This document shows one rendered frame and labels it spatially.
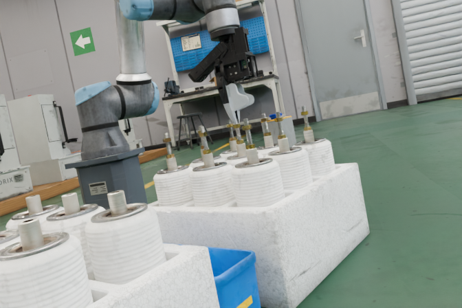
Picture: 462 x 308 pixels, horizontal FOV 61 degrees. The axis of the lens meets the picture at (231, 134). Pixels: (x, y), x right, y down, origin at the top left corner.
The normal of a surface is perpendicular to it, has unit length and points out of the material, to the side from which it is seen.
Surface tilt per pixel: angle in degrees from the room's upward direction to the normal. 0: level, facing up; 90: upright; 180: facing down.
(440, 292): 0
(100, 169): 90
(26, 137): 90
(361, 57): 90
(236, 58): 90
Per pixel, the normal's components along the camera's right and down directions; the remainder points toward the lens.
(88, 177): -0.22, 0.10
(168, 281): 0.78, -0.12
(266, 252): -0.62, 0.16
